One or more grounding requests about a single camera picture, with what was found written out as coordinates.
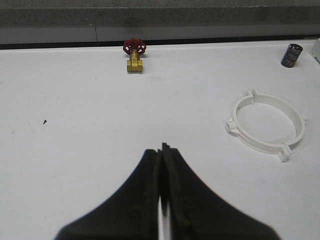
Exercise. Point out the brass valve red handwheel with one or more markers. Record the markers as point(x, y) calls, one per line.
point(134, 48)

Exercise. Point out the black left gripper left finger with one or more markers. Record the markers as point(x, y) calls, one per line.
point(131, 213)

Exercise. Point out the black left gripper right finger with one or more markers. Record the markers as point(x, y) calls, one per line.
point(195, 212)

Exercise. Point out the white half pipe clamp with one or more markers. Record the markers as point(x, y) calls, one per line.
point(234, 126)
point(295, 117)

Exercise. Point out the white circuit breaker red switch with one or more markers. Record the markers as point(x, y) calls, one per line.
point(315, 50)

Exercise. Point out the grey stone counter ledge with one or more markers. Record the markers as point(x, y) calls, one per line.
point(101, 24)

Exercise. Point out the black cylindrical capacitor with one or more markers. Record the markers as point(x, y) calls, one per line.
point(291, 55)

